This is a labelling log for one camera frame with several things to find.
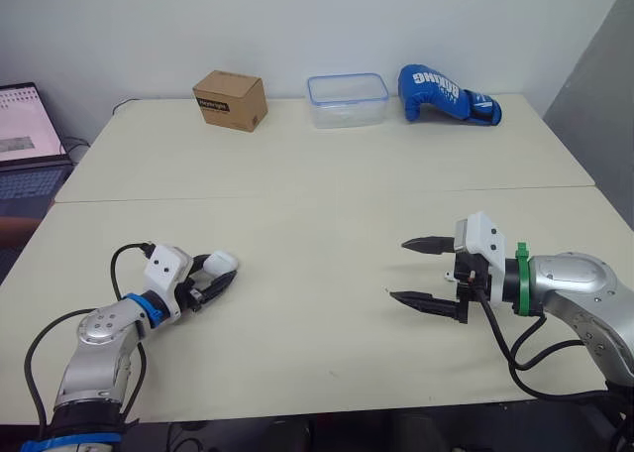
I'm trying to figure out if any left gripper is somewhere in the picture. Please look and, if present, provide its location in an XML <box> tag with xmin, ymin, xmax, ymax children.
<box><xmin>175</xmin><ymin>254</ymin><xmax>241</xmax><ymax>317</ymax></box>

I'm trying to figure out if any brown cardboard box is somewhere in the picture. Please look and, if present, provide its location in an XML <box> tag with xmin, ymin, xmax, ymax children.
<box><xmin>192</xmin><ymin>69</ymin><xmax>269</xmax><ymax>134</ymax></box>

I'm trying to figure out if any blue boxing glove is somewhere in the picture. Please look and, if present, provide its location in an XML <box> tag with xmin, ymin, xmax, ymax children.
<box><xmin>397</xmin><ymin>63</ymin><xmax>503</xmax><ymax>128</ymax></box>

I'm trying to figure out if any clear blue-rimmed plastic container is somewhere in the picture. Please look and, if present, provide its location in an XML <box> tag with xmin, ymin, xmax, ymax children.
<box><xmin>306</xmin><ymin>72</ymin><xmax>390</xmax><ymax>130</ymax></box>

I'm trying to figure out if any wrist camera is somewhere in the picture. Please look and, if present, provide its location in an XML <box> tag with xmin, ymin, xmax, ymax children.
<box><xmin>143</xmin><ymin>244</ymin><xmax>195</xmax><ymax>320</ymax></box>
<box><xmin>454</xmin><ymin>210</ymin><xmax>508</xmax><ymax>305</ymax></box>

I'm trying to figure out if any white earbud case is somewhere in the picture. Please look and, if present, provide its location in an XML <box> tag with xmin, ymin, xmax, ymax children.
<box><xmin>202</xmin><ymin>249</ymin><xmax>241</xmax><ymax>277</ymax></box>

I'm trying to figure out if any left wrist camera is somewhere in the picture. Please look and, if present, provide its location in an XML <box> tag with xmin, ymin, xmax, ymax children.
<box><xmin>143</xmin><ymin>244</ymin><xmax>195</xmax><ymax>320</ymax></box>

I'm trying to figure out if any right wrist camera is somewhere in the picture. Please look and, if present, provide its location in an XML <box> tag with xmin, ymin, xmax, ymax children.
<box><xmin>454</xmin><ymin>210</ymin><xmax>508</xmax><ymax>305</ymax></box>

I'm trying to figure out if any robot body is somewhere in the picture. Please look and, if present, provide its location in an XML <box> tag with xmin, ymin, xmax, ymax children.
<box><xmin>162</xmin><ymin>409</ymin><xmax>452</xmax><ymax>452</ymax></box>

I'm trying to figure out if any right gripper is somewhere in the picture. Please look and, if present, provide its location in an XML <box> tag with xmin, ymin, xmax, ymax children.
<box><xmin>388</xmin><ymin>234</ymin><xmax>492</xmax><ymax>325</ymax></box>

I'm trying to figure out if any thin black cable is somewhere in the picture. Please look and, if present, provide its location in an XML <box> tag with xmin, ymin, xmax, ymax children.
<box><xmin>112</xmin><ymin>96</ymin><xmax>146</xmax><ymax>117</ymax></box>
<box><xmin>62</xmin><ymin>136</ymin><xmax>93</xmax><ymax>165</ymax></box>

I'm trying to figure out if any laptop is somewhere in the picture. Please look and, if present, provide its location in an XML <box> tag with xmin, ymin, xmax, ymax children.
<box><xmin>0</xmin><ymin>81</ymin><xmax>76</xmax><ymax>216</ymax></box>

